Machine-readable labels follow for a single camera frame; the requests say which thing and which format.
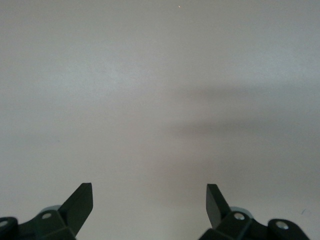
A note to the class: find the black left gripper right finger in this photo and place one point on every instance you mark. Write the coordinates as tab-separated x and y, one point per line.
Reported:
215	212

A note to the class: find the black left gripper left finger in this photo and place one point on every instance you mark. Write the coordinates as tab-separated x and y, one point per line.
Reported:
75	212

